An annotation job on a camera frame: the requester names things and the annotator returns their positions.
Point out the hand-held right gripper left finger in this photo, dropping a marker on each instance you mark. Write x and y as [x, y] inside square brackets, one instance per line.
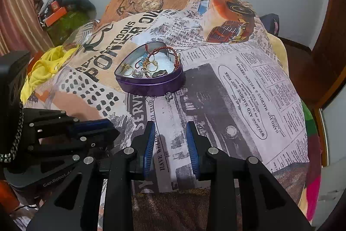
[150, 147]

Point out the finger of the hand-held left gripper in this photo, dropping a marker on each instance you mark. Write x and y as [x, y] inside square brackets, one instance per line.
[67, 145]
[90, 125]

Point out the brown striped curtain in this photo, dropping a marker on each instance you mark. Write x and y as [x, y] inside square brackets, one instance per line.
[19, 11]

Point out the newspaper print blanket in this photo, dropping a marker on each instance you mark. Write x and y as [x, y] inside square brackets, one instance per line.
[216, 84]

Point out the orange box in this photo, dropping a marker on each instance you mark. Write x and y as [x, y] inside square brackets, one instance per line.
[55, 15]

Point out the purple heart-shaped tin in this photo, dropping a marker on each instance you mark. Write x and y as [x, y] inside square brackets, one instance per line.
[151, 82]

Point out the small silver earring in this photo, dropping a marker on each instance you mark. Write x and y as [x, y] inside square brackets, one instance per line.
[168, 96]

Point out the pale yellow fleece blanket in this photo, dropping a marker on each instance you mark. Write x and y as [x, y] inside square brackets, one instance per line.
[277, 52]

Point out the brown wooden door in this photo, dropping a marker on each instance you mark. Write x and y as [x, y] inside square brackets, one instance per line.
[329, 38]

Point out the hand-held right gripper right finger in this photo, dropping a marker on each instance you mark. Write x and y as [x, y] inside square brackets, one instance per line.
[193, 149]

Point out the green patterned bag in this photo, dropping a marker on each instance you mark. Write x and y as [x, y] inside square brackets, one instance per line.
[67, 28]

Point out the yellow cloth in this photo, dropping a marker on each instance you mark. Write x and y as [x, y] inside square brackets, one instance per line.
[46, 68]

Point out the dark bag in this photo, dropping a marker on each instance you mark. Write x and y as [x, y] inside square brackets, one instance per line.
[270, 24]

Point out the pink green fleece blanket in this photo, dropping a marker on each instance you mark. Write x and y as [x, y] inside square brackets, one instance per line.
[310, 160]

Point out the dark green pendant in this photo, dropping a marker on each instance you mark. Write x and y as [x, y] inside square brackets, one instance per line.
[160, 73]

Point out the silver cube charm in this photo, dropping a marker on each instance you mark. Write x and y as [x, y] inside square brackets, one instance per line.
[136, 73]

